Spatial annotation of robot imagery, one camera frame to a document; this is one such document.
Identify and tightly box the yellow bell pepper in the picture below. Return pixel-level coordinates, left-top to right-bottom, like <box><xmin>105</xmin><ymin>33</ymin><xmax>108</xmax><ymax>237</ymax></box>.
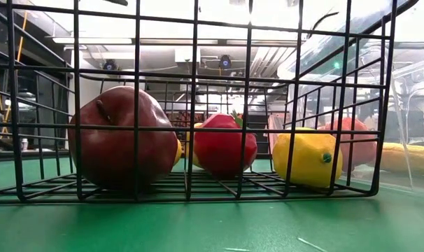
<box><xmin>184</xmin><ymin>121</ymin><xmax>204</xmax><ymax>169</ymax></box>

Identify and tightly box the pale yellow round fruit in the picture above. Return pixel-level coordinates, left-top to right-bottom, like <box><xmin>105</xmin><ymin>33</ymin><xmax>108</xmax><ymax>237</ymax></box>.
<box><xmin>172</xmin><ymin>138</ymin><xmax>183</xmax><ymax>167</ymax></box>

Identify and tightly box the yellow lemon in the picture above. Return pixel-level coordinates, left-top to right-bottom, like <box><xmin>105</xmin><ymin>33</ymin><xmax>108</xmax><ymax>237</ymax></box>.
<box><xmin>271</xmin><ymin>126</ymin><xmax>344</xmax><ymax>189</ymax></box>

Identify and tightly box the dark red apple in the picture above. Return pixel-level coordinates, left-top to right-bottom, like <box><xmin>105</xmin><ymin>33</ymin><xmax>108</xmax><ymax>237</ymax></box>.
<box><xmin>67</xmin><ymin>85</ymin><xmax>180</xmax><ymax>192</ymax></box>

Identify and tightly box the orange-red bell pepper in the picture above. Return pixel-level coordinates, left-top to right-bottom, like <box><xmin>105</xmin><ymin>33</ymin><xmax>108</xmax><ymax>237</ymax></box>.
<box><xmin>316</xmin><ymin>117</ymin><xmax>378</xmax><ymax>172</ymax></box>

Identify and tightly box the yellow corn cob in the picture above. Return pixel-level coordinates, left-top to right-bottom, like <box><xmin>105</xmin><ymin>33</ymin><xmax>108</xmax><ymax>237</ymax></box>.
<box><xmin>379</xmin><ymin>141</ymin><xmax>424</xmax><ymax>176</ymax></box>

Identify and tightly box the red tomato with green calyx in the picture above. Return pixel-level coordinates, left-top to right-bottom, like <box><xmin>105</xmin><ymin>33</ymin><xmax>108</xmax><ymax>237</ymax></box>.
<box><xmin>193</xmin><ymin>111</ymin><xmax>259</xmax><ymax>179</ymax></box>

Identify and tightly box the white pillar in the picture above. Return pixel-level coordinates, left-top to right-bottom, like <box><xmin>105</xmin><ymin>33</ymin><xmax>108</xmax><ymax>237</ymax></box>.
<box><xmin>69</xmin><ymin>48</ymin><xmax>146</xmax><ymax>116</ymax></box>

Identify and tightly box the dark storage rack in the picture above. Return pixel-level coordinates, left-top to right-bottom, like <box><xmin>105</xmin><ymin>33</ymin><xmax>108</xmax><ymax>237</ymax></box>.
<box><xmin>0</xmin><ymin>6</ymin><xmax>73</xmax><ymax>155</ymax></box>

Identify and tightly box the clear plastic container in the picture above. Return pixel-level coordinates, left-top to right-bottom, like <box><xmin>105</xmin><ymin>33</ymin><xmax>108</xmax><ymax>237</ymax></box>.
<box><xmin>267</xmin><ymin>34</ymin><xmax>424</xmax><ymax>197</ymax></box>

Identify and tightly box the black wire basket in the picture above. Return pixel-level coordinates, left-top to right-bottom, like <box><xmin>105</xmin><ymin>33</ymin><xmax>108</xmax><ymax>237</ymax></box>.
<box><xmin>0</xmin><ymin>0</ymin><xmax>419</xmax><ymax>206</ymax></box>

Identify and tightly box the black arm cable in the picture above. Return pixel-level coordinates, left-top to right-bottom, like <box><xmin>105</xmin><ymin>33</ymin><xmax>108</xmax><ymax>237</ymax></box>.
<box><xmin>311</xmin><ymin>11</ymin><xmax>340</xmax><ymax>32</ymax></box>

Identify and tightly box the yellow hanging cable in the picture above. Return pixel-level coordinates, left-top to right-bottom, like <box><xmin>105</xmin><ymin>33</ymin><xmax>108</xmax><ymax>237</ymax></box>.
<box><xmin>1</xmin><ymin>10</ymin><xmax>29</xmax><ymax>136</ymax></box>

